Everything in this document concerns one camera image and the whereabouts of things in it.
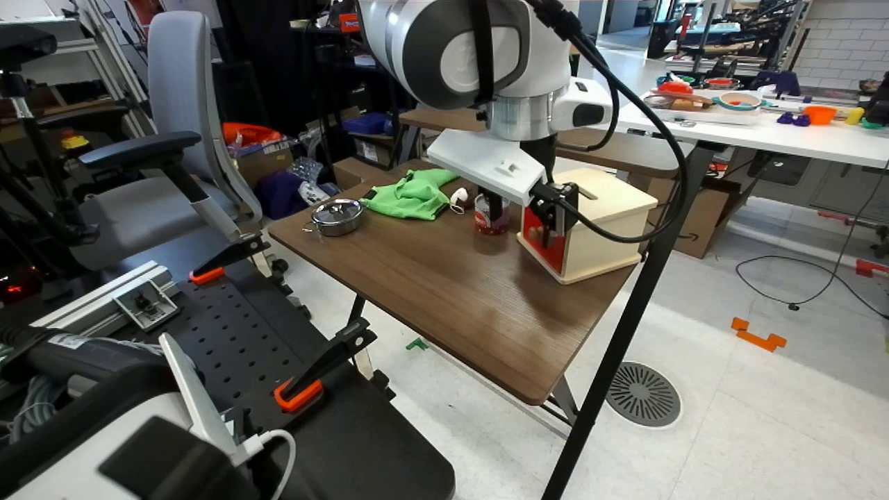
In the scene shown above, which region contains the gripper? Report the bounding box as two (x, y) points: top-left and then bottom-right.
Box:
(481, 135), (570, 250)

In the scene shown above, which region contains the red drawer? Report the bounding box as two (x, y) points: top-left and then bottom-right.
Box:
(521, 206), (567, 276)

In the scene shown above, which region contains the wooden drawer box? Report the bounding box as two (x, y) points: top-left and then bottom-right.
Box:
(517, 167), (659, 285)

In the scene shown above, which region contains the red can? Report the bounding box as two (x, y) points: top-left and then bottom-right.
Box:
(474, 193), (512, 236)

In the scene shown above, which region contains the green cloth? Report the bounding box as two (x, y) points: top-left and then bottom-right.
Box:
(359, 168), (460, 222)

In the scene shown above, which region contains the small cardboard box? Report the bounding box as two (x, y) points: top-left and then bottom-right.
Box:
(333, 156), (390, 190)

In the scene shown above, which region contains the blue bin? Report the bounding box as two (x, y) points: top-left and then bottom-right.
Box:
(342, 112), (394, 137)

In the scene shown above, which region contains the metal bowl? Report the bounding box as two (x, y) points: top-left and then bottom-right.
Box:
(310, 199), (365, 238)

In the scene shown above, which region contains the round floor drain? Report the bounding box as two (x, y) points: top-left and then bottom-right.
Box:
(606, 360), (683, 428)

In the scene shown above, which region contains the teal bowl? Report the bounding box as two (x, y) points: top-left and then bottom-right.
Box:
(711, 91), (765, 113)

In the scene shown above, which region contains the purple bag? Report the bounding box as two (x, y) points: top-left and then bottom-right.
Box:
(253, 169), (310, 220)

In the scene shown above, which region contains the black clamp with orange tip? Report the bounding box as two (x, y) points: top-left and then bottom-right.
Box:
(188, 232), (271, 286)
(274, 319), (379, 415)

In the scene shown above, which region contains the white table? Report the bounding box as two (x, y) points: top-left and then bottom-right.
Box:
(575, 47), (889, 170)

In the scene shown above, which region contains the orange floor tape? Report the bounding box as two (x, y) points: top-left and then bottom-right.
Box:
(730, 317), (788, 353)

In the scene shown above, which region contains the orange bag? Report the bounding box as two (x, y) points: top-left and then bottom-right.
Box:
(222, 122), (286, 149)

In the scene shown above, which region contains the grey office chair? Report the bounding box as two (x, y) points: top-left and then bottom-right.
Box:
(68, 10), (310, 322)

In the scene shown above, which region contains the white flat device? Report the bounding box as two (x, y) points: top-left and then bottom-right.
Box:
(158, 333), (241, 460)

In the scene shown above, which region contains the aluminium extrusion bar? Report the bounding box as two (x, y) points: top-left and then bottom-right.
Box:
(31, 260), (182, 335)

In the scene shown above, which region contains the black cable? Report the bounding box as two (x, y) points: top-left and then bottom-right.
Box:
(734, 165), (889, 322)

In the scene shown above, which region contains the white cable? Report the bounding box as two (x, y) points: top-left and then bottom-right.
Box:
(232, 428), (299, 500)

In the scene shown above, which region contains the coil of grey cable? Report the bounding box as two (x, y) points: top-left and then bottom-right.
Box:
(0, 375), (65, 447)

